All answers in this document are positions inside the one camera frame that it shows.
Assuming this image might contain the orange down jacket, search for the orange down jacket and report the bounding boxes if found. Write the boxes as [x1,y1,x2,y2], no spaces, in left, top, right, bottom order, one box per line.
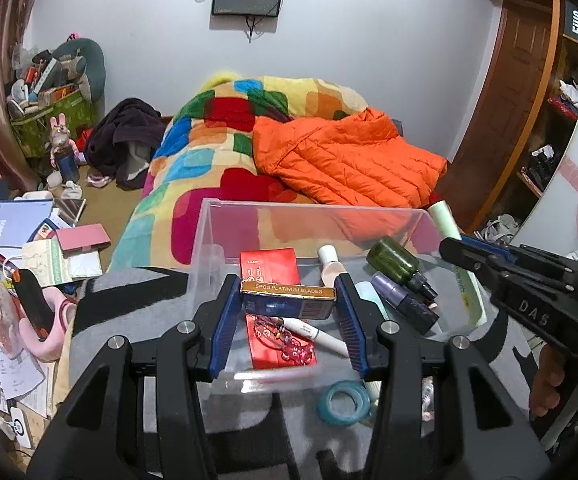
[252,108,449,209]

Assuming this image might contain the green glass bottle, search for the green glass bottle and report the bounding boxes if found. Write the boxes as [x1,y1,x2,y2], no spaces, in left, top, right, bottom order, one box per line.
[366,236,440,301]

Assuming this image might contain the black orange device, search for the black orange device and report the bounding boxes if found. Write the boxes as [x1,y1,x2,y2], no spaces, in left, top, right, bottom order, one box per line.
[11,268,56,342]

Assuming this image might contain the teal tape roll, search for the teal tape roll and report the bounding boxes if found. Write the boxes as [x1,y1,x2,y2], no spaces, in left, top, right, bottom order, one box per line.
[317,380,372,423]

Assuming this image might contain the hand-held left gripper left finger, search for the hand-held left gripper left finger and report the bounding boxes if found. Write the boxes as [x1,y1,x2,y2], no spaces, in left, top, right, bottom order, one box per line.
[28,274,242,480]

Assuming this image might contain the grey black blanket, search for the grey black blanket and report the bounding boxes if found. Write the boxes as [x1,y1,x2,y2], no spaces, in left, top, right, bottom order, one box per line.
[51,266,550,480]

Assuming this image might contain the blue razor blade box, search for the blue razor blade box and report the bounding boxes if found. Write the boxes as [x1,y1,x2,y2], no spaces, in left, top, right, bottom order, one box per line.
[239,281,337,321]

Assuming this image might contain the pale green tube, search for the pale green tube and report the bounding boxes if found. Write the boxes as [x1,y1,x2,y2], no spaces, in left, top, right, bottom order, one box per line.
[428,200,490,327]

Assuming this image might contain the wooden door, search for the wooden door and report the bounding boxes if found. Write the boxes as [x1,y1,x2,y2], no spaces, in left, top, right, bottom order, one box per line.
[436,0,562,231]

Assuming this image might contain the colourful patchwork blanket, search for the colourful patchwork blanket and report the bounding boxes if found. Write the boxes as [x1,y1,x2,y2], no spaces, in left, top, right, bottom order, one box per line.
[109,75,435,273]

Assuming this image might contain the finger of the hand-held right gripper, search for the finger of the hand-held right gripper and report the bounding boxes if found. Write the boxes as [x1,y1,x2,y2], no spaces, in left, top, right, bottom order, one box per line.
[439,237,577,306]
[462,234,578,273]

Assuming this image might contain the wooden shelf unit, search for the wooden shelf unit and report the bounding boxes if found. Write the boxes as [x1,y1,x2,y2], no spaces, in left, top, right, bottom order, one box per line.
[516,35,578,201]

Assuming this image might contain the rabbit toy figure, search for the rabbit toy figure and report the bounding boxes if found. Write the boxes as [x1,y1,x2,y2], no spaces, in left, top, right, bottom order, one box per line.
[49,114,80,183]

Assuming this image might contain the blue grey notebook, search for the blue grey notebook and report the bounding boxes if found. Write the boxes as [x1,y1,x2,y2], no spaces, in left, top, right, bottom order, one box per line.
[0,200,54,251]

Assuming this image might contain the pink flat box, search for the pink flat box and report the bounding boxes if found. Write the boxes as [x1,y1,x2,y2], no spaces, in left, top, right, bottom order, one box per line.
[55,223,112,253]

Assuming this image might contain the purple spray bottle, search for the purple spray bottle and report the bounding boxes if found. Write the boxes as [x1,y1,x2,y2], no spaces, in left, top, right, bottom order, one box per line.
[370,271,441,336]

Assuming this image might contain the cream green book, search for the cream green book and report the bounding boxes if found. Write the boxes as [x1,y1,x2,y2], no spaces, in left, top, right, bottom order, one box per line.
[21,237,72,288]

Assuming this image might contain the dark tablet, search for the dark tablet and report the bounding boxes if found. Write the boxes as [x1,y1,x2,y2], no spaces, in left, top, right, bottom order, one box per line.
[55,197,87,226]

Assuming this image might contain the grey green neck pillow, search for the grey green neck pillow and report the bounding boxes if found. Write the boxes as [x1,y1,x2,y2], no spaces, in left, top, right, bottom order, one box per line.
[51,37,106,103]

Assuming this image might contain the white pen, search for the white pen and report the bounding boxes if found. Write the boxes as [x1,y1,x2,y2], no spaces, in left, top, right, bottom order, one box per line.
[264,316,351,358]

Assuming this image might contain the loose white papers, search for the loose white papers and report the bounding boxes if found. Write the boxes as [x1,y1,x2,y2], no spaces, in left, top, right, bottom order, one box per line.
[0,340,50,418]

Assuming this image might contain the red beaded bracelet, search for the red beaded bracelet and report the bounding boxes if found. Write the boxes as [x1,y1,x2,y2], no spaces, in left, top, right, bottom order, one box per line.
[249,314,317,367]

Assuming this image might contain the beige cosmetic tube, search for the beige cosmetic tube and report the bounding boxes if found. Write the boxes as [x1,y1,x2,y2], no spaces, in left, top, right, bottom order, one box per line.
[317,244,352,286]

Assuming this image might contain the white shoes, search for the white shoes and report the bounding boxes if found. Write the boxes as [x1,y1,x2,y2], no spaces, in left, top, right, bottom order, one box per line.
[474,213,520,246]

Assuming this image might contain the person's right hand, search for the person's right hand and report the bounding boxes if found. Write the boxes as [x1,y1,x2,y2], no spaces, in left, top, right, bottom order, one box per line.
[529,345,577,418]

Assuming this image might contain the red foil pouch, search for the red foil pouch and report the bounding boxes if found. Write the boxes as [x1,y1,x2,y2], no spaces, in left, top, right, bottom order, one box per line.
[240,248,317,370]

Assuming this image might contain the white wardrobe door pink hearts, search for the white wardrobe door pink hearts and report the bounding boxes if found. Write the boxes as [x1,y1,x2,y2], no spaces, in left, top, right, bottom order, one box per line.
[512,50,578,261]

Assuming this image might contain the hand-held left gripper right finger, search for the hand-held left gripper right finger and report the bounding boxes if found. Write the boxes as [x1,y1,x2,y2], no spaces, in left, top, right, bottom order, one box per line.
[335,272,552,480]

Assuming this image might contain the green box of clutter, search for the green box of clutter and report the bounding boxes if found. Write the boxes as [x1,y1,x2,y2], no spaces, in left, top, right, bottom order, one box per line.
[9,91,97,158]

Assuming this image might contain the clear plastic storage bin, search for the clear plastic storage bin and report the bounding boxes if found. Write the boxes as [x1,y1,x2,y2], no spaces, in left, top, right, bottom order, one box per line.
[186,199,465,398]

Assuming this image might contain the dark clothes pile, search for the dark clothes pile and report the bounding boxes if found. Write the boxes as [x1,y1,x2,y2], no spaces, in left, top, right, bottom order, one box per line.
[85,98,165,191]

